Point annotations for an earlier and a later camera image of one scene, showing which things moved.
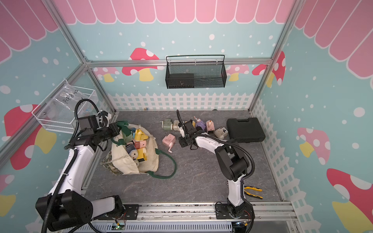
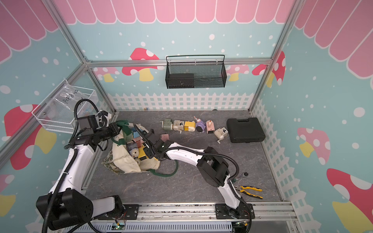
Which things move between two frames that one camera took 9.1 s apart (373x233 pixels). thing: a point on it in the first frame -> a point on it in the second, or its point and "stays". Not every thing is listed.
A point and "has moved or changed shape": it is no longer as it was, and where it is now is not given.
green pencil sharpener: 167,124 stays
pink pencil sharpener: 210,125 stays
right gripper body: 183,141 -> 149,153
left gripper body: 108,132 stays
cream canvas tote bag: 117,161 has moved or changed shape
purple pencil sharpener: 200,124 stays
